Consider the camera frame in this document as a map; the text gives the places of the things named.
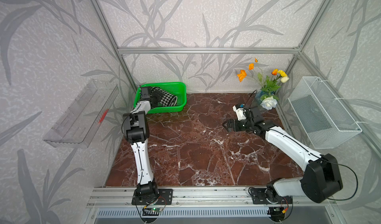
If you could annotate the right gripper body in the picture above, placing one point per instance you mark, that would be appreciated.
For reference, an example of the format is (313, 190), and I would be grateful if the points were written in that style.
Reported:
(242, 125)

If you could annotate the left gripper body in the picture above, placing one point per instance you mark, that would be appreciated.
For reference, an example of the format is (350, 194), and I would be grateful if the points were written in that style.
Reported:
(155, 98)

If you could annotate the black white knitted scarf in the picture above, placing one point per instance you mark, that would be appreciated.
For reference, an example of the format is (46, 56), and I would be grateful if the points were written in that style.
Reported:
(166, 99)

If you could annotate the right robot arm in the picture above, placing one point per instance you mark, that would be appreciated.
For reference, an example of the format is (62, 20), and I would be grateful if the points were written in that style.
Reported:
(321, 178)

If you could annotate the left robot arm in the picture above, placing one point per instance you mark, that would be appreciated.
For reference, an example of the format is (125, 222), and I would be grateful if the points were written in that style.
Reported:
(135, 130)

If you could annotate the green plastic basket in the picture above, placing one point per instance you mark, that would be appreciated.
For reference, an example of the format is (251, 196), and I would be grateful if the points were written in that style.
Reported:
(176, 88)

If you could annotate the glass vase with flowers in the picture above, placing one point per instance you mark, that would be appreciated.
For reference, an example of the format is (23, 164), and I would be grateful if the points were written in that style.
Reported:
(269, 86)

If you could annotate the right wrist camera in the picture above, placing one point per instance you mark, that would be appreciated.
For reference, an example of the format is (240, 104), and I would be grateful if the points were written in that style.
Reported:
(240, 111)

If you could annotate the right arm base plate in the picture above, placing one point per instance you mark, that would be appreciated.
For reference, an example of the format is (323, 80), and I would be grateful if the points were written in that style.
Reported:
(268, 196)

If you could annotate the white wire mesh basket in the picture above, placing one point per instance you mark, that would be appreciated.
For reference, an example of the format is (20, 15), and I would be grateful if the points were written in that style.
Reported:
(322, 115)

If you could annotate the clear acrylic wall shelf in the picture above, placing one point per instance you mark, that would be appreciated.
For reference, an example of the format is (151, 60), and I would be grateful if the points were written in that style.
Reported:
(79, 124)

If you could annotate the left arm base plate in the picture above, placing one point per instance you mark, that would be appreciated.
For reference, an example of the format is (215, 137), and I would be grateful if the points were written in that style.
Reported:
(162, 197)

